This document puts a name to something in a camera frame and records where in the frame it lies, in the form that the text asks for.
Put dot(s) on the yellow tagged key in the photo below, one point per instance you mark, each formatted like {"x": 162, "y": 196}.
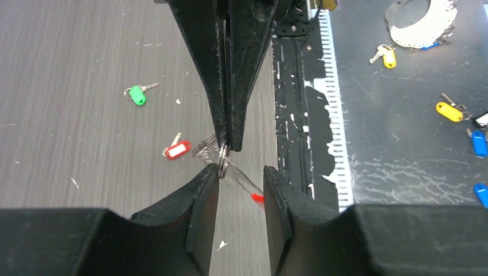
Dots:
{"x": 387, "y": 53}
{"x": 451, "y": 110}

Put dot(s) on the green tagged key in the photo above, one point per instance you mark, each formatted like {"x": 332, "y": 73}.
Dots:
{"x": 137, "y": 93}

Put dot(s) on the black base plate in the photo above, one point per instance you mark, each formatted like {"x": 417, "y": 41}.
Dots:
{"x": 303, "y": 124}

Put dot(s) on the yellow tagged key lower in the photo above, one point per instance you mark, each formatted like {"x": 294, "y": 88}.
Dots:
{"x": 451, "y": 110}

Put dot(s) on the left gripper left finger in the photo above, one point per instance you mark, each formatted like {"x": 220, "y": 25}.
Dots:
{"x": 173, "y": 236}

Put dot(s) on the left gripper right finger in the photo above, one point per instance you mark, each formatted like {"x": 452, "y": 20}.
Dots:
{"x": 305, "y": 237}

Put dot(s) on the blue tagged key lower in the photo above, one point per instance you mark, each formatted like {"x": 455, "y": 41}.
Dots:
{"x": 481, "y": 192}

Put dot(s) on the blue tagged key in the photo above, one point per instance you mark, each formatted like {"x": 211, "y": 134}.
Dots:
{"x": 481, "y": 192}
{"x": 478, "y": 142}

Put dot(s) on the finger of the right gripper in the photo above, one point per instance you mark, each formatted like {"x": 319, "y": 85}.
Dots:
{"x": 249, "y": 25}
{"x": 201, "y": 26}

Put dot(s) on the yellow tagged key upper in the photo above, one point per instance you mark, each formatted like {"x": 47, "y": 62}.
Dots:
{"x": 387, "y": 53}

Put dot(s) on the blue tagged key upper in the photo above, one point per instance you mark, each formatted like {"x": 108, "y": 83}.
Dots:
{"x": 478, "y": 142}

